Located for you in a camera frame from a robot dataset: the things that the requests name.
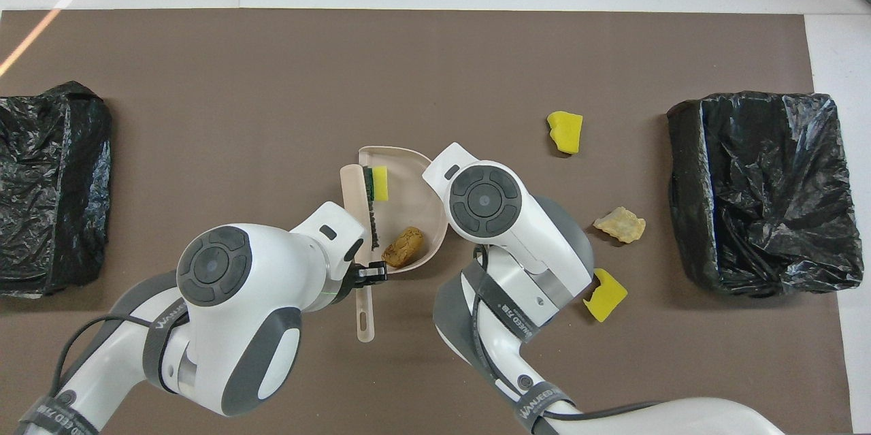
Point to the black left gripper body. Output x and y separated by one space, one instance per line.
348 278

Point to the brown toy bread roll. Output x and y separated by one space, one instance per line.
403 246

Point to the beige hand brush black bristles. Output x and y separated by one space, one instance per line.
354 197

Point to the beige plastic dustpan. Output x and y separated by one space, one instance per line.
408 197

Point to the small yellow sponge wedge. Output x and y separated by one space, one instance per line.
380 184

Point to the notched yellow sponge piece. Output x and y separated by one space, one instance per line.
605 299

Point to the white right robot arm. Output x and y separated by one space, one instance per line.
517 231

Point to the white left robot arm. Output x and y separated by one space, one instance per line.
224 326

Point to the black bag lined bin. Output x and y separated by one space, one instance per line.
47 183
782 183

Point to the brown table mat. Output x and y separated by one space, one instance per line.
272 81

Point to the yellow sponge block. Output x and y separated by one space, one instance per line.
566 133

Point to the pale flaky pastry piece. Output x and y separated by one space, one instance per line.
620 224

